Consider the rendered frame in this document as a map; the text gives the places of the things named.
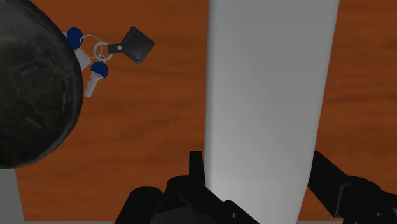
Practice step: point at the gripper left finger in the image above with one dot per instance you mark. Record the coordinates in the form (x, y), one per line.
(183, 198)

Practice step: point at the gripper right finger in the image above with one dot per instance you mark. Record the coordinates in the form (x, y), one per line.
(356, 195)

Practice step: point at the tall white cylinder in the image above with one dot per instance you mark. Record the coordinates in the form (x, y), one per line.
(266, 102)

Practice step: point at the blue keys with black fob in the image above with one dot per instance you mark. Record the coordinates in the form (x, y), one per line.
(135, 46)

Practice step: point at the black round pot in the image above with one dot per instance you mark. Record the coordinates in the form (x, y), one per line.
(34, 86)

